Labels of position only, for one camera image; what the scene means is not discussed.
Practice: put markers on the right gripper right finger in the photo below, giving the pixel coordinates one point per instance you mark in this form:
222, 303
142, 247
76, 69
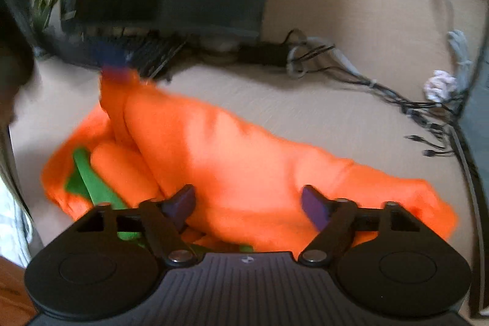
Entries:
334, 221

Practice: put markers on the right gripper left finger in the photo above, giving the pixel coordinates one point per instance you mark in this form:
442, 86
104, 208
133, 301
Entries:
163, 223

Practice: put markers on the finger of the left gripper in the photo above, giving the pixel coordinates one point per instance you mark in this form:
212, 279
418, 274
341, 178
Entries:
96, 55

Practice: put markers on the orange pumpkin costume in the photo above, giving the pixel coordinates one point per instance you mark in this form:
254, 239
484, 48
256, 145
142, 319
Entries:
142, 143

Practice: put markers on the black keyboard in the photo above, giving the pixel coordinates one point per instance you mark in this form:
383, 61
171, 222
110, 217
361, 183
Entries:
151, 56

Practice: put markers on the potted green plant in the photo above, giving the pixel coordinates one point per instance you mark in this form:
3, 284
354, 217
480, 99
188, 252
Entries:
41, 11

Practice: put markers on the crumpled white tissue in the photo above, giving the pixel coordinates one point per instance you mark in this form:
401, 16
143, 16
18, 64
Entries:
440, 87

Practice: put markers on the glass-sided computer case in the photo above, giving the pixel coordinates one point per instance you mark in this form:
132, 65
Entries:
471, 139

